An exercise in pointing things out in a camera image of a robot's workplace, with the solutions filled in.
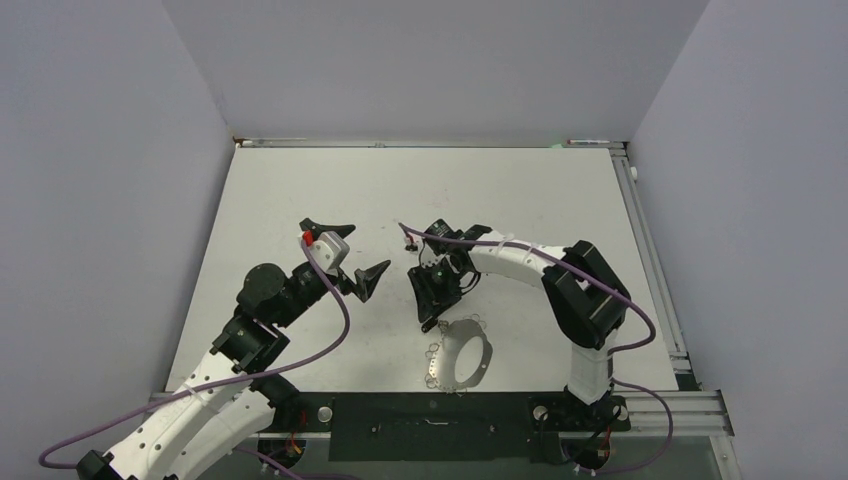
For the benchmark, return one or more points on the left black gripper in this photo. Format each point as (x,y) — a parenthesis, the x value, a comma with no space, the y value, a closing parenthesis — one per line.
(364,280)

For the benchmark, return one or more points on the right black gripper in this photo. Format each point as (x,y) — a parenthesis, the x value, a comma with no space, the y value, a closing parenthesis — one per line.
(433,300)

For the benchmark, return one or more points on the large silver keyring with keys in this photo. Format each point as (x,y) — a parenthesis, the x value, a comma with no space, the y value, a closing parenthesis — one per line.
(460,358)

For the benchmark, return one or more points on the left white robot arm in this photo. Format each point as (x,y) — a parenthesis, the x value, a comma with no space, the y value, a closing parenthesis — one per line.
(234,391)

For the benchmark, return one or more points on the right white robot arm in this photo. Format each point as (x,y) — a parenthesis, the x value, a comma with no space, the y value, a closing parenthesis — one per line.
(587,299)

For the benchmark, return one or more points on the red white marker pen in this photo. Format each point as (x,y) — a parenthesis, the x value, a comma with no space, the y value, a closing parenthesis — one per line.
(588,142)

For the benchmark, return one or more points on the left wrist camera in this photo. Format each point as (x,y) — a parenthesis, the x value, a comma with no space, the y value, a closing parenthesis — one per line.
(328,250)

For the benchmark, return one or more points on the aluminium frame rail back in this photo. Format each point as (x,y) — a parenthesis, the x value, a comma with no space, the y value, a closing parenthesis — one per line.
(372,143)

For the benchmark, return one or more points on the aluminium frame rail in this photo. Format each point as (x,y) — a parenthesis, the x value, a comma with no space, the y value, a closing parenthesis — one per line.
(372,143)
(657,283)
(669,411)

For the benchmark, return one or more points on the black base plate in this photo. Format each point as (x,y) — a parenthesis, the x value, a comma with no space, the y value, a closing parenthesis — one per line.
(361,443)

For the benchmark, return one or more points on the aluminium frame rail right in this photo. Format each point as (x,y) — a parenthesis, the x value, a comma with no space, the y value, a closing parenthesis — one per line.
(657,283)

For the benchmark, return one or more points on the aluminium frame rail front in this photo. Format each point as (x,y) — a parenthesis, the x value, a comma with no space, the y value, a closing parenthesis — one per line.
(669,411)

